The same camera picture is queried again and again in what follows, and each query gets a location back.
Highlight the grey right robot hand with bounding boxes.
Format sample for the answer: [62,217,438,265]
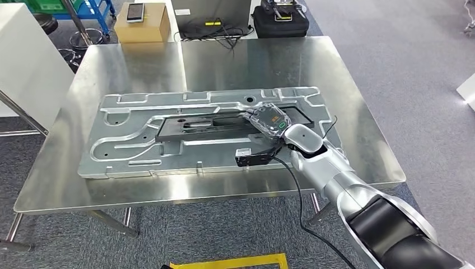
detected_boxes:
[243,103,292,141]

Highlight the black plastic frame part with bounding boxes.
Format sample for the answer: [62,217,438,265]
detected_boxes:
[155,105,315,143]

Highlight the stainless steel workbench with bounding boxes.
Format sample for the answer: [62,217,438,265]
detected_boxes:
[0,36,407,253]

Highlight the black carrying case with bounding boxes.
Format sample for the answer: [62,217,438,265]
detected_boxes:
[252,0,310,39]

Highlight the stamped sheet metal panel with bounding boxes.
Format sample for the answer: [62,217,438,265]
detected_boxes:
[77,86,344,180]

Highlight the cardboard box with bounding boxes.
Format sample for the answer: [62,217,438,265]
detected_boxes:
[114,2,171,44]

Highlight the smartphone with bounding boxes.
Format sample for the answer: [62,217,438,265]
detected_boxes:
[126,3,146,24]

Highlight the chrome stanchion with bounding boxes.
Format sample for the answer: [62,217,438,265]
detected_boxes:
[61,0,105,57]

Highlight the white plinth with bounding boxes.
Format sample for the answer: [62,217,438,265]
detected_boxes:
[0,3,76,131]
[456,72,475,112]

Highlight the blue trolley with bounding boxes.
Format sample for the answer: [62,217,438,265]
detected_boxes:
[48,0,117,40]

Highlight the steel side table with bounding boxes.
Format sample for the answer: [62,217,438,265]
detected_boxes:
[0,89,49,137]

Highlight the green plastic crate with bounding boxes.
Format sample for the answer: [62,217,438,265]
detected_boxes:
[24,0,84,13]

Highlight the pale wrist camera with bracket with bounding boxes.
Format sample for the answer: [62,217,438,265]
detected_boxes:
[235,147,283,168]

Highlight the thin black wire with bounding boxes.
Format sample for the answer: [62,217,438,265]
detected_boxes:
[322,115,338,140]

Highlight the thick black cable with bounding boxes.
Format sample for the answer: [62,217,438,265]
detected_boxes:
[272,156,357,269]

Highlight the tangled black cables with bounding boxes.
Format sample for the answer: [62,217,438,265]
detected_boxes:
[174,24,257,51]

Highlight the tools with black handles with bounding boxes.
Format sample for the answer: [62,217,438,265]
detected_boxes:
[259,0,307,21]

